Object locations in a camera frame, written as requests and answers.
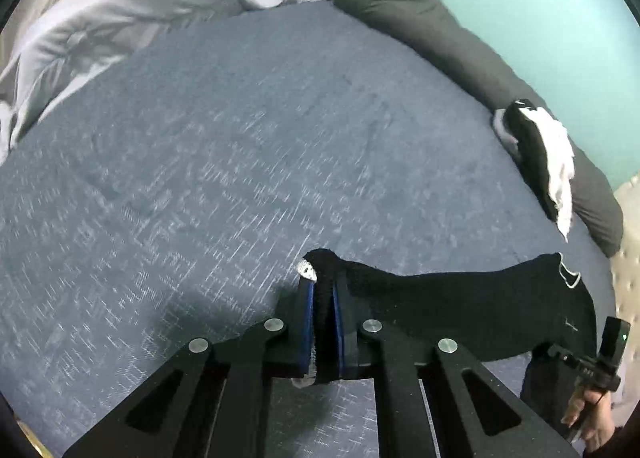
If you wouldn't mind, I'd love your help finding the cream tufted headboard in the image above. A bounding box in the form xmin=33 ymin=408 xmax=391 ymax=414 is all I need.
xmin=611 ymin=174 xmax=640 ymax=397

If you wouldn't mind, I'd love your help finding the black tracker box green light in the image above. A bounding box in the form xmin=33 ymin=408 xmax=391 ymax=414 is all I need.
xmin=598 ymin=316 xmax=631 ymax=374

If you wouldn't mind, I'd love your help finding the black sweater with white trim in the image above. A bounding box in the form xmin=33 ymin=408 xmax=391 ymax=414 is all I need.
xmin=296 ymin=249 xmax=597 ymax=431

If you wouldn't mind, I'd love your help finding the black and white clothes pile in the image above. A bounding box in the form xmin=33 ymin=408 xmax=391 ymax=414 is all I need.
xmin=492 ymin=99 xmax=575 ymax=241

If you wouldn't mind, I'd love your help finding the light grey duvet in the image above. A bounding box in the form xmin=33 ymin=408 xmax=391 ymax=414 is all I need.
xmin=1 ymin=0 xmax=323 ymax=157

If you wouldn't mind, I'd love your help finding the dark grey long bolster pillow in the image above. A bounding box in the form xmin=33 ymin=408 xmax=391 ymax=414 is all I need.
xmin=333 ymin=0 xmax=624 ymax=257

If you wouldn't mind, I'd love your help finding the person's right forearm black sleeve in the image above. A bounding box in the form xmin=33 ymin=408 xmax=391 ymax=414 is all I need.
xmin=582 ymin=428 xmax=634 ymax=458

